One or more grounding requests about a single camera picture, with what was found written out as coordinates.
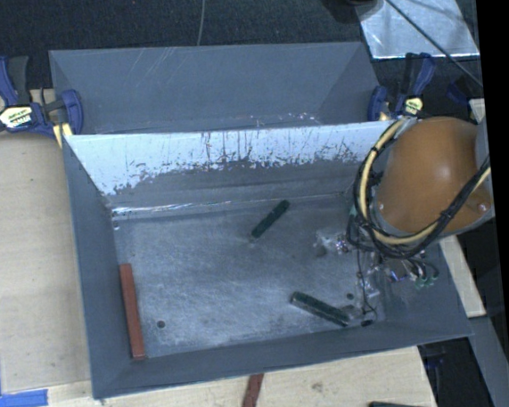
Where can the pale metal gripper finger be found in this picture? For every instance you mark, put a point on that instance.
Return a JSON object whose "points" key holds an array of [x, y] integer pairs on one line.
{"points": [[335, 244], [366, 289]]}

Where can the grey metal bin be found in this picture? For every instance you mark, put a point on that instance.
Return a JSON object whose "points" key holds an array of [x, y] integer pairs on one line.
{"points": [[226, 281]]}

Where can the red-brown flat block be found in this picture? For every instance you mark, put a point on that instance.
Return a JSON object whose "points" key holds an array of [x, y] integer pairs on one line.
{"points": [[132, 313], [250, 404]]}

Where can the pale wood flat board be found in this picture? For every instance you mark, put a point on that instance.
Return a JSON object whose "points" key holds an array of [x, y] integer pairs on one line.
{"points": [[32, 264]]}

